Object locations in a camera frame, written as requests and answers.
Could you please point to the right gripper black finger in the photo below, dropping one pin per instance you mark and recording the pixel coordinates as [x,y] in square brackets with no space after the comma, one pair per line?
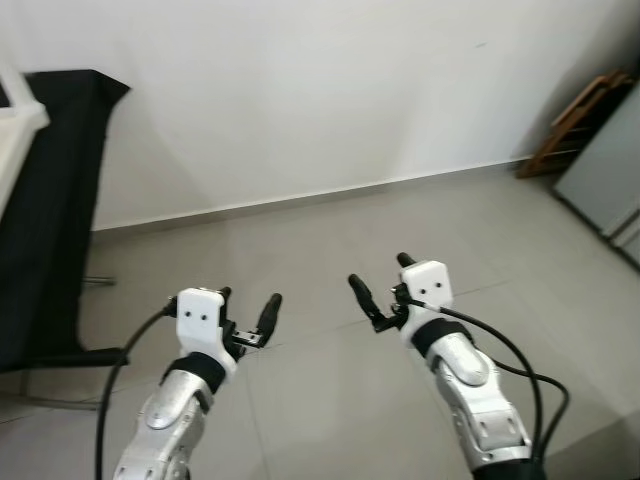
[405,260]
[361,294]

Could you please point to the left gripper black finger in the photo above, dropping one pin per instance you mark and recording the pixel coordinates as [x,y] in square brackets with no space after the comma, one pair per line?
[225,293]
[270,312]

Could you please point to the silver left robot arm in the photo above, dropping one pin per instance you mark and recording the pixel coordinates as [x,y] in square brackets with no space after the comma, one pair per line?
[170,420]

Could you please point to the brown wooden rack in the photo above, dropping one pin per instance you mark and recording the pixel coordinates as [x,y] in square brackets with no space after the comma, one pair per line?
[575,120]

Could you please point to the grey cabinet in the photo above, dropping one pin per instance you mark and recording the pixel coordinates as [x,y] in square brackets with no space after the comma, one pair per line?
[610,170]

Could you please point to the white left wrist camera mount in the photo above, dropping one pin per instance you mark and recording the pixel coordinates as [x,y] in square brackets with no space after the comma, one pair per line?
[198,315]

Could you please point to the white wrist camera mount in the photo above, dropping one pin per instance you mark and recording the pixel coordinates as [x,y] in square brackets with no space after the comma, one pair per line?
[198,315]
[430,285]

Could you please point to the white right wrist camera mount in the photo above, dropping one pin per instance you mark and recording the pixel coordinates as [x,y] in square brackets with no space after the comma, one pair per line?
[430,285]

